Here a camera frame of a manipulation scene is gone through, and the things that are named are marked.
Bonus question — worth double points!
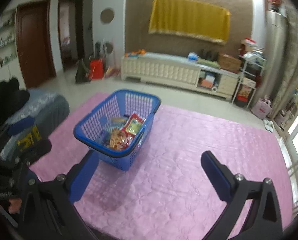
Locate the small orange noodle snack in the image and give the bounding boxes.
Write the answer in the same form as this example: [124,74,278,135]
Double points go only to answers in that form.
[109,129,135,151]

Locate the blue plastic basket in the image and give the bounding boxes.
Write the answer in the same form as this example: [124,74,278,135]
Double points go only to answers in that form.
[73,89,161,171]

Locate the teal striped snack bag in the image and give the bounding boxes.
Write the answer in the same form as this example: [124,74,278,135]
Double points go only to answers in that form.
[106,116,128,133]

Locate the red green snack bag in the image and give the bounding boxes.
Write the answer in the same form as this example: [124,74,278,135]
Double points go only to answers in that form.
[121,112,145,140]

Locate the blue Doublemint gum pack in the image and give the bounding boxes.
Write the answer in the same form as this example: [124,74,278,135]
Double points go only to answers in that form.
[97,130,111,148]

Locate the pink table cloth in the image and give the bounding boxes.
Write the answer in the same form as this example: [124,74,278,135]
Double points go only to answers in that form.
[29,92,294,240]

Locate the white slippers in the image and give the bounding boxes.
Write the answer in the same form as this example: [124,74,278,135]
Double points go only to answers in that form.
[263,119,274,133]

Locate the pink tote bag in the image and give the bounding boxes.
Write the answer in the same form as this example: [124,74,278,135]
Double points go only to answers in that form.
[251,96,272,120]

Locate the black bag on floor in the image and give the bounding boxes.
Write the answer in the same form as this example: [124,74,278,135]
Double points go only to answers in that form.
[75,58,91,84]

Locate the red bag on floor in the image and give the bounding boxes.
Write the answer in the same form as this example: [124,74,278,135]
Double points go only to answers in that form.
[89,59,104,80]

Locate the cream TV cabinet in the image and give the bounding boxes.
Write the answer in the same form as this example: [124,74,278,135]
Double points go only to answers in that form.
[121,53,239,100]

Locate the brown wooden door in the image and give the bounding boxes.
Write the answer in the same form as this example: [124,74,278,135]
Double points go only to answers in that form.
[15,0,56,88]

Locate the cardboard box on cabinet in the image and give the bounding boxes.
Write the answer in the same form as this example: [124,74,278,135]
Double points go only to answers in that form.
[217,53,242,74]

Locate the green folded towel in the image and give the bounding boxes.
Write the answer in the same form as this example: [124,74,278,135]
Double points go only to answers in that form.
[197,58,220,69]

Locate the white metal shelf rack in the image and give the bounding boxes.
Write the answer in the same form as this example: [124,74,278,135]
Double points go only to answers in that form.
[232,38,266,108]

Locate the blue tissue pack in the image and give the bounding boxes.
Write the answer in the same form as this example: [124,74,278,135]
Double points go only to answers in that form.
[188,53,199,62]

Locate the oranges on cabinet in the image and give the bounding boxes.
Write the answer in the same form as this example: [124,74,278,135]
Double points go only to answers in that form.
[125,49,146,57]

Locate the silver standing air conditioner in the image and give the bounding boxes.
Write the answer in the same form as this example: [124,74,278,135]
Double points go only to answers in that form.
[254,10,288,101]

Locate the yellow cloth cover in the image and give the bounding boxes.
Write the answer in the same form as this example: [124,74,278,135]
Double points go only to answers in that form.
[148,0,231,44]

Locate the patterned curtain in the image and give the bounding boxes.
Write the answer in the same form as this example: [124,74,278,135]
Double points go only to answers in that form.
[270,0,298,119]

